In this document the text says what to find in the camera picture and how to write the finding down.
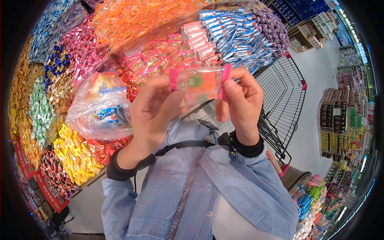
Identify person's right hand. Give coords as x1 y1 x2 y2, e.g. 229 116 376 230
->
215 66 264 146

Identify person's body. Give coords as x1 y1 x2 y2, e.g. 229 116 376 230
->
124 119 272 240

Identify person's right thumb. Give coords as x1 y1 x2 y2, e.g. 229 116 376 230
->
223 79 241 104

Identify person's right index finger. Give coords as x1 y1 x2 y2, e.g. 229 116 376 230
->
230 66 262 92

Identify person's left index finger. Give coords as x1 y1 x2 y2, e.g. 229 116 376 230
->
136 75 178 99

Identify person's left thumb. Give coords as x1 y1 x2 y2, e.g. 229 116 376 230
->
159 91 187 121

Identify full shop shelf with packets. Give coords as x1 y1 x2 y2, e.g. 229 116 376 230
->
289 160 365 240

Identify clear plastic bag of candies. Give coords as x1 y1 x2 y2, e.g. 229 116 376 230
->
65 70 134 141

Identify person's right fingers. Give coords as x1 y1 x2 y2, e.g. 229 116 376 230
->
215 99 233 123

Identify black wire shopping cart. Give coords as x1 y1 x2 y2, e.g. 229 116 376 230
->
232 50 308 178

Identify full shop shelf with bottles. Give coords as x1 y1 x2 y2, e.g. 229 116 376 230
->
317 86 376 164

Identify full candy display shelf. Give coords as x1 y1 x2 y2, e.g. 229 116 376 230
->
7 0 291 223

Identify black wrist band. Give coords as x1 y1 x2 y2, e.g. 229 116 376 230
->
106 148 157 182
217 130 265 158

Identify clear orange candy packet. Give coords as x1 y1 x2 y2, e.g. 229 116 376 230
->
169 64 232 105

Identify white full shop shelf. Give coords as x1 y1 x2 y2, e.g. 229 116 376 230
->
336 45 371 90

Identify person's left hand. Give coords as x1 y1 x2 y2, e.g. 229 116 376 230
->
116 74 187 170

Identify wooden shop shelf with boxes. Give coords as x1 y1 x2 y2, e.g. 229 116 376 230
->
287 11 340 54

